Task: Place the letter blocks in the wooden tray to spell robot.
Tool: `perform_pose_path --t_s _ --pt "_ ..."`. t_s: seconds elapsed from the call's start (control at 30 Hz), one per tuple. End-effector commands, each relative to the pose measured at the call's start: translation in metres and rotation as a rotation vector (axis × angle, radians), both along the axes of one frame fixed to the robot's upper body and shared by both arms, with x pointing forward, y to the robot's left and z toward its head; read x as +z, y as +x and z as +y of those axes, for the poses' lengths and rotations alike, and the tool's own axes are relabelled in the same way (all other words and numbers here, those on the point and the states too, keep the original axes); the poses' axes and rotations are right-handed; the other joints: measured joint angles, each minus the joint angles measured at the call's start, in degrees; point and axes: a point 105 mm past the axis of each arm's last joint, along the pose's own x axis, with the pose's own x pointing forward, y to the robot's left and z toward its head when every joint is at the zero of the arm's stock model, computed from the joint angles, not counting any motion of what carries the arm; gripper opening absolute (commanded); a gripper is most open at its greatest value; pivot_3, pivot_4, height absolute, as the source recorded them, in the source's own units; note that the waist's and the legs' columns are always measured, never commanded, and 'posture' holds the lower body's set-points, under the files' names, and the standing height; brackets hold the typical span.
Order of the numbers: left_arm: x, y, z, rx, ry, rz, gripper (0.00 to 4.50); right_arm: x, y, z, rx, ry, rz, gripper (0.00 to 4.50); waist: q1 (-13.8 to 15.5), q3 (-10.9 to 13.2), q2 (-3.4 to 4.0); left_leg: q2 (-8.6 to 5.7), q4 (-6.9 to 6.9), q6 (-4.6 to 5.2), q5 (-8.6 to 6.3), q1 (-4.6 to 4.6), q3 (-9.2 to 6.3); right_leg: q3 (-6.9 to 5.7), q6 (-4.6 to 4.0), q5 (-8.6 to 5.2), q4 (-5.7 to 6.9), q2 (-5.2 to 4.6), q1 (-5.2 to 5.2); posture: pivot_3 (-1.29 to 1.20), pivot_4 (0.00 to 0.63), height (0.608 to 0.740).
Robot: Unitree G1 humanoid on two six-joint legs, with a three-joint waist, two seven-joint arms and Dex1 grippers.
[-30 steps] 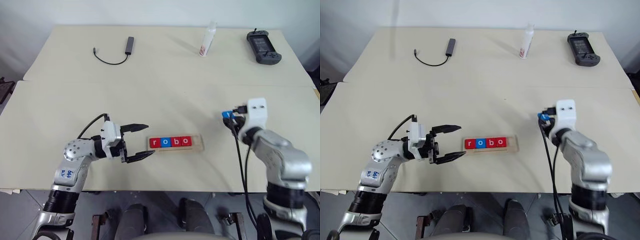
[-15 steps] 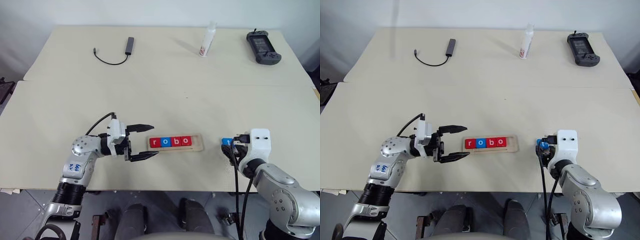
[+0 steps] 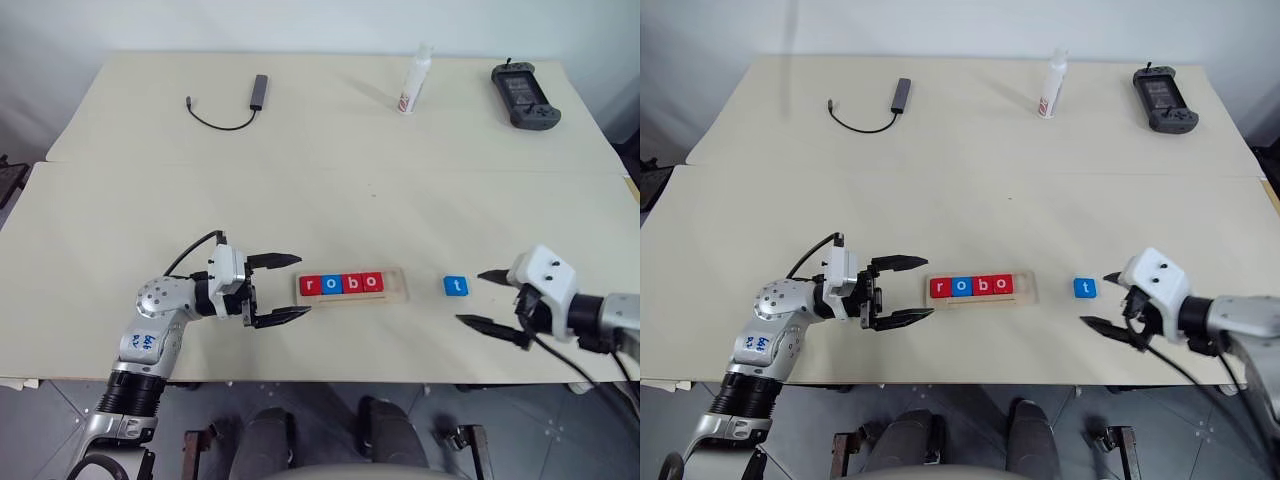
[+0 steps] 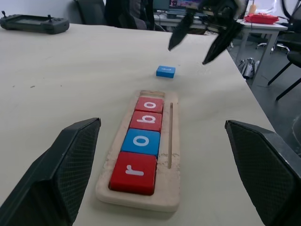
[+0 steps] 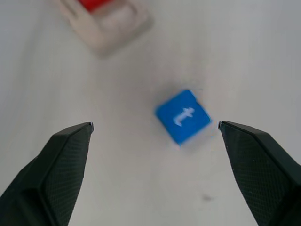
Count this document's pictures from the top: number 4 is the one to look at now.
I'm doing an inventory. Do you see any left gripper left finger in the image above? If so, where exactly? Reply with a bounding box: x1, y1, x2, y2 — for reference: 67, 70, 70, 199
0, 117, 102, 226

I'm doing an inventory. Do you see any red bag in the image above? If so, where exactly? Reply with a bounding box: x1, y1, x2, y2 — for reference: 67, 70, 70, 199
244, 13, 280, 25

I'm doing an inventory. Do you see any blue letter tile t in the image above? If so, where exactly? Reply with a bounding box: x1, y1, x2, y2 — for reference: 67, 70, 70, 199
156, 65, 176, 79

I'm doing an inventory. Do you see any red letter tile r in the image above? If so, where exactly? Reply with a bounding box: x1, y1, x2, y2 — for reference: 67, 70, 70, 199
109, 152, 158, 196

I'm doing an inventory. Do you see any red letter tile o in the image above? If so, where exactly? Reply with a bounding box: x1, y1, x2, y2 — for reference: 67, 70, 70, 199
135, 97, 164, 113

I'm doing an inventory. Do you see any black handheld remote controller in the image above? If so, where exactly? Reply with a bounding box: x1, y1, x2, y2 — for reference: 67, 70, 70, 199
0, 10, 70, 35

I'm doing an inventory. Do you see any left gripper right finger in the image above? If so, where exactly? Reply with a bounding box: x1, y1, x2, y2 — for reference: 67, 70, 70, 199
225, 120, 301, 226

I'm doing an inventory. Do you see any blue letter tile o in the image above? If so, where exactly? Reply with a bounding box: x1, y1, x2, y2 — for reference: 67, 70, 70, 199
121, 129, 161, 157

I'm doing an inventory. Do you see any wooden letter tray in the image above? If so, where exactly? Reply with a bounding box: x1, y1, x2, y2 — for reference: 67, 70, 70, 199
95, 89, 181, 212

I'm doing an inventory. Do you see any red b letter block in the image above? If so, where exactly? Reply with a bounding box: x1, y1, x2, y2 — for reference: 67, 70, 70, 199
129, 110, 163, 132

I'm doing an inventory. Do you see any black office chair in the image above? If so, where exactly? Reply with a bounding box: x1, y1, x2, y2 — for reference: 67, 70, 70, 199
74, 0, 106, 25

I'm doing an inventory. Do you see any white office desk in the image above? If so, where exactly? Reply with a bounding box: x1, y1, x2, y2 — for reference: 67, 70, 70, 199
154, 11, 289, 88

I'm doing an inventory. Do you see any computer monitor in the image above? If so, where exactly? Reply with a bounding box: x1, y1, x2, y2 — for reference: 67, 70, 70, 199
168, 0, 203, 13

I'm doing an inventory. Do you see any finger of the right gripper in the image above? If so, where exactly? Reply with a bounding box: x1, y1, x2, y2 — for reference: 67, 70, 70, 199
201, 20, 244, 66
167, 12, 195, 51

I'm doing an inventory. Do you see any silver foil bag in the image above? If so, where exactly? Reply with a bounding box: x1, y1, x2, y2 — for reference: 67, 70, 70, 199
238, 58, 261, 80

